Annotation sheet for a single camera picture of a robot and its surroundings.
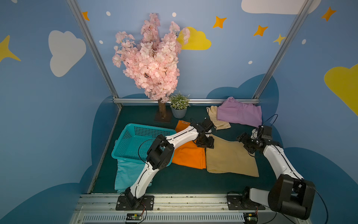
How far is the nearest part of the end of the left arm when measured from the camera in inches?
A: 28.2

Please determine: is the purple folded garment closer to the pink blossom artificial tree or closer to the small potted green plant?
the small potted green plant

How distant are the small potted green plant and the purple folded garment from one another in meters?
0.30

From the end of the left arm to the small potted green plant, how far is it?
286mm

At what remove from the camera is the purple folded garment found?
1133 mm

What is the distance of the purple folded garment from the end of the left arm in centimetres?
35

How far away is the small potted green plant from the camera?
103 cm
